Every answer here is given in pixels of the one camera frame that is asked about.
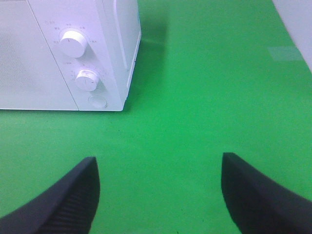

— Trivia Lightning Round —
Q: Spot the white microwave oven body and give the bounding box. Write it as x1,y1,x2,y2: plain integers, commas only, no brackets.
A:
28,0,141,111

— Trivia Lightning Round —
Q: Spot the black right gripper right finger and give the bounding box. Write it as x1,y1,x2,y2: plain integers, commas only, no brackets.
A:
221,153,312,234

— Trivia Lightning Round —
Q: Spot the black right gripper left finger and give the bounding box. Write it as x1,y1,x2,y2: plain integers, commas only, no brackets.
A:
0,157,100,234

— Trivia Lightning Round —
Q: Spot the white microwave door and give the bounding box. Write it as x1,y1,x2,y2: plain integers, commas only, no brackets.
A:
0,0,77,110

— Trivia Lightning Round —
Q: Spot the round white door release button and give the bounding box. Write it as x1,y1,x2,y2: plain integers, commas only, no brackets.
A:
88,95,107,109

